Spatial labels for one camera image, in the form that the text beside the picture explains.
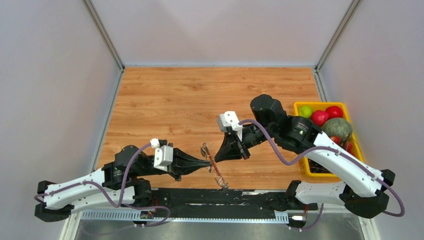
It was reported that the slotted white cable duct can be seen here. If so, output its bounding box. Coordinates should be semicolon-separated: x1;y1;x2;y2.
80;209;289;224

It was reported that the red apple right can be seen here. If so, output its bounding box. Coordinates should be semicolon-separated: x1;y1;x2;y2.
325;105;344;119

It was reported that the red apple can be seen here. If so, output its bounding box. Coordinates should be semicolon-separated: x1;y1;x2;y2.
325;105;344;119
310;110;329;127

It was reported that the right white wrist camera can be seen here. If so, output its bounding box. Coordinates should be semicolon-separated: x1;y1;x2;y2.
217;111;243;140

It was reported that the light green apple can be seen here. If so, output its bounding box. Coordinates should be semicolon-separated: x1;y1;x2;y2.
298;105;314;119

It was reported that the red apple left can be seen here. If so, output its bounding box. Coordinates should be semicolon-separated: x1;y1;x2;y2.
310;110;329;127

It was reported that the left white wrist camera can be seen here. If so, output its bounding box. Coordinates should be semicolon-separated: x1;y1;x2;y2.
150;138;174;172

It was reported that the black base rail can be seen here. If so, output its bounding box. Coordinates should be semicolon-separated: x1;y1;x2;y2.
150;188;318;217

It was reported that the yellow plastic fruit bin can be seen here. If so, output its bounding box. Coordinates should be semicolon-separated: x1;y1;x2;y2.
293;101;364;177

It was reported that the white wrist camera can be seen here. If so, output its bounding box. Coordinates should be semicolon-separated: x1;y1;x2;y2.
217;111;243;140
150;138;174;172

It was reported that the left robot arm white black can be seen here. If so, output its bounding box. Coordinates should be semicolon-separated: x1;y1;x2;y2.
34;138;211;223

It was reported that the red handled metal key organizer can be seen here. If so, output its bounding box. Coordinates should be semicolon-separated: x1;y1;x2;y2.
200;142;229;191

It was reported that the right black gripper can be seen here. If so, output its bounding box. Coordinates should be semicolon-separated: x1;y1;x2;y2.
214;122;276;163

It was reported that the small red peaches cluster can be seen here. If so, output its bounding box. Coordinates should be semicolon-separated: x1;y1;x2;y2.
330;135;355;155

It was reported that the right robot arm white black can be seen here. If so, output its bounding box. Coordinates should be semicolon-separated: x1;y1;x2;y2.
214;94;396;219

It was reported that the green netted melon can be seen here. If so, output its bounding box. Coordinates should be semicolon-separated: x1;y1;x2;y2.
322;117;353;143

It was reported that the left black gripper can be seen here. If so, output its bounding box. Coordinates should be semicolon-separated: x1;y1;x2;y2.
135;147;212;182

